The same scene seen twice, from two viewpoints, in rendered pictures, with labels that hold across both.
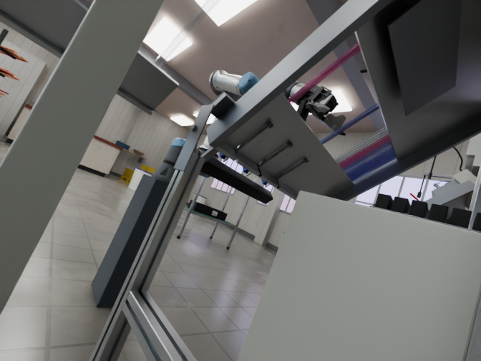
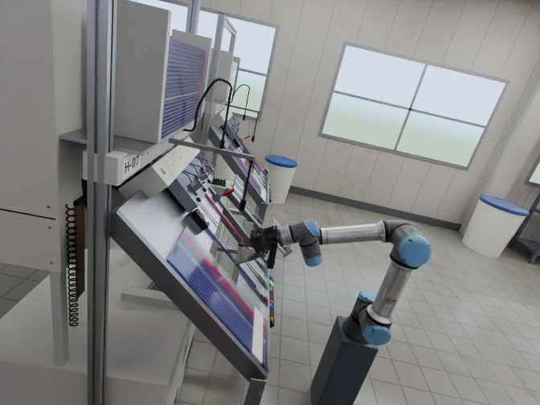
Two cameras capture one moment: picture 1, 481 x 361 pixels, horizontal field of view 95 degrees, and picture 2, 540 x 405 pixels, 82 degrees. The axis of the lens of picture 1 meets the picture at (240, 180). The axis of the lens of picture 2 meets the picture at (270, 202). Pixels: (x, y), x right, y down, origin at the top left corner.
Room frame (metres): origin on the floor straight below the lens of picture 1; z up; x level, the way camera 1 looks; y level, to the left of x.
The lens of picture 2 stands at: (1.42, -1.03, 1.62)
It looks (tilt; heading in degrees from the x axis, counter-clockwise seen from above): 22 degrees down; 129
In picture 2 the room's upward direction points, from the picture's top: 13 degrees clockwise
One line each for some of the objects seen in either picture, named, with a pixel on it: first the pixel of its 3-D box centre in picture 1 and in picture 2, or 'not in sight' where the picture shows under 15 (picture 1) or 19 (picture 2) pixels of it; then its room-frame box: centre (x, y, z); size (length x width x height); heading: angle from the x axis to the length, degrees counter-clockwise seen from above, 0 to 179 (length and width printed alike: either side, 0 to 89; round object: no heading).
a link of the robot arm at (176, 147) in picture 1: (182, 152); (368, 306); (1.08, 0.32, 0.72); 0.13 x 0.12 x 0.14; 129
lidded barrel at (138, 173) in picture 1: (139, 180); not in sight; (6.60, 2.75, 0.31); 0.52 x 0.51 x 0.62; 39
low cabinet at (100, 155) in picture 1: (69, 144); not in sight; (6.81, 5.26, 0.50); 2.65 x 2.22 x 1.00; 40
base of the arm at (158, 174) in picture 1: (171, 173); (360, 324); (1.07, 0.32, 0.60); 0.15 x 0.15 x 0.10
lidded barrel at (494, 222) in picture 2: not in sight; (491, 226); (1.18, 4.27, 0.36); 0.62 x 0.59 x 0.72; 130
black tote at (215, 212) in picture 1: (208, 210); not in sight; (3.14, 0.25, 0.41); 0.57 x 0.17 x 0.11; 134
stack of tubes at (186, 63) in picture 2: not in sight; (169, 83); (0.39, -0.43, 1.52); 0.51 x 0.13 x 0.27; 134
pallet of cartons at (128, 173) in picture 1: (143, 176); not in sight; (8.13, 3.34, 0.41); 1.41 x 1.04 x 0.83; 40
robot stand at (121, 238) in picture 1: (142, 237); (341, 370); (1.07, 0.32, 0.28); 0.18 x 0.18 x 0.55; 40
